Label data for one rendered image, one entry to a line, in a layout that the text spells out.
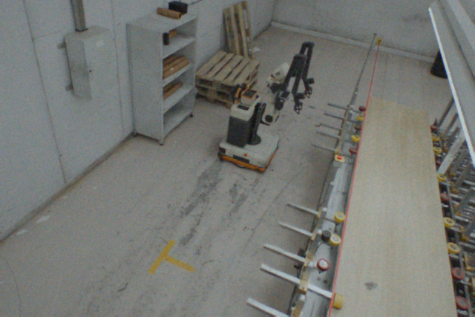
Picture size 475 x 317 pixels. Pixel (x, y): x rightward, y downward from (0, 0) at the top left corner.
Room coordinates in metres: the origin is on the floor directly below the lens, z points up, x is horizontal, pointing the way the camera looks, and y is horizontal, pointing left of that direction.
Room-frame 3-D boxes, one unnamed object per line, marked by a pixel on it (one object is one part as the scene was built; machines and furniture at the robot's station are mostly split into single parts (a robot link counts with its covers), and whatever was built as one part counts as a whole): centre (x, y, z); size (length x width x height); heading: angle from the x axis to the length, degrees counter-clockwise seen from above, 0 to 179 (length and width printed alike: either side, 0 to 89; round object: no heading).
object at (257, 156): (3.77, -0.18, 0.16); 0.67 x 0.64 x 0.25; 73
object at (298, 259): (1.57, -0.50, 0.84); 0.43 x 0.03 x 0.04; 73
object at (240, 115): (3.80, -0.09, 0.59); 0.55 x 0.34 x 0.83; 163
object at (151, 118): (4.21, 1.07, 0.78); 0.90 x 0.45 x 1.55; 163
